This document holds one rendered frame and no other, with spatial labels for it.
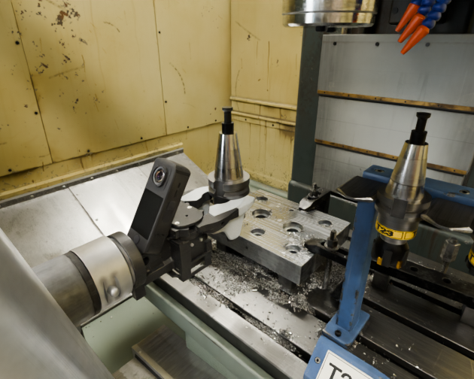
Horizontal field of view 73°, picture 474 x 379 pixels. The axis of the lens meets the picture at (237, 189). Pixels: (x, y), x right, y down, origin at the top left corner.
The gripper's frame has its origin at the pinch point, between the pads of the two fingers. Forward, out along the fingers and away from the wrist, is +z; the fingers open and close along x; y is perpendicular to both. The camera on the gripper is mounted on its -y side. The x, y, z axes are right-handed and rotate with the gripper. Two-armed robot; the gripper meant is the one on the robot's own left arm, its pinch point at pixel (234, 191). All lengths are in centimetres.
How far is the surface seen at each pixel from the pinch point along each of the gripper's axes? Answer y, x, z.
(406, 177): -6.4, 22.1, 7.0
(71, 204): 37, -92, 5
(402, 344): 29.0, 25.8, 16.7
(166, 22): -27, -100, 65
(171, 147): 29, -100, 61
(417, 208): -3.0, 24.2, 6.7
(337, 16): -24.5, 4.9, 18.5
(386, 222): 0.0, 21.1, 6.3
